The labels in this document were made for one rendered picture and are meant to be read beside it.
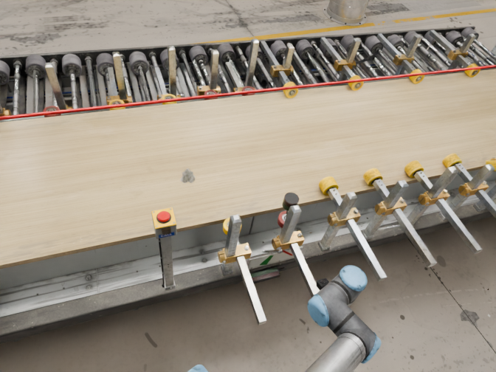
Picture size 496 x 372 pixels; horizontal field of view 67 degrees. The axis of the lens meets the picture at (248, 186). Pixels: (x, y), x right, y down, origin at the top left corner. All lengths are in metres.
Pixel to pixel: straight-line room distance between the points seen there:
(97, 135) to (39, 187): 0.38
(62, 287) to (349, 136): 1.62
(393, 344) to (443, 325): 0.40
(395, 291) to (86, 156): 2.09
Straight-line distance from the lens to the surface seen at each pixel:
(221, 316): 2.43
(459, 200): 2.23
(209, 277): 1.74
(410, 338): 2.73
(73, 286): 1.89
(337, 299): 1.26
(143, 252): 1.85
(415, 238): 1.81
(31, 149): 2.03
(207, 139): 1.97
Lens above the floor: 2.28
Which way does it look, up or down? 51 degrees down
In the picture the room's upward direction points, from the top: 11 degrees clockwise
